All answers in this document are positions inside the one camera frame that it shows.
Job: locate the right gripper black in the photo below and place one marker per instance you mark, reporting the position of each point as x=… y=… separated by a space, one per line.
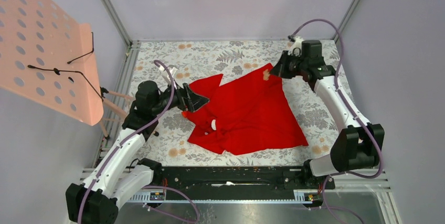
x=279 y=68

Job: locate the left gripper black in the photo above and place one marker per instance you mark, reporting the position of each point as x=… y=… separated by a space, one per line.
x=188 y=99

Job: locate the gold orange ornate brooch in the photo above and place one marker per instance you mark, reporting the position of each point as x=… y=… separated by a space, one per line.
x=266 y=75

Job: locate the round orange white brooch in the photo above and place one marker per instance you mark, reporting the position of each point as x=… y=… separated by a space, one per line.
x=213 y=124

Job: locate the red shirt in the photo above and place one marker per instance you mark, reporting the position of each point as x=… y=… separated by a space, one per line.
x=251 y=115

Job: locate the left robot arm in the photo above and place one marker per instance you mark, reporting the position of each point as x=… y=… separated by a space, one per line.
x=102 y=194

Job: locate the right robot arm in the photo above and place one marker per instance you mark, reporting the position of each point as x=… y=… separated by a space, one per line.
x=359 y=143

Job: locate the pink perforated music stand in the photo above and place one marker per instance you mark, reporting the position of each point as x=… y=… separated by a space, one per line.
x=48 y=57

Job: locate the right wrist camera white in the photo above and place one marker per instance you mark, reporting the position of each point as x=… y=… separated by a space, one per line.
x=295 y=48

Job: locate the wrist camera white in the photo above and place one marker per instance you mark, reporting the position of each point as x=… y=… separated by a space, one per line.
x=168 y=74
x=295 y=48

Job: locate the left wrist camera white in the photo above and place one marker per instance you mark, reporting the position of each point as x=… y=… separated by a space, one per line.
x=168 y=74

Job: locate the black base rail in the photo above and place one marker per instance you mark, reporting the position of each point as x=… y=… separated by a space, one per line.
x=232 y=184

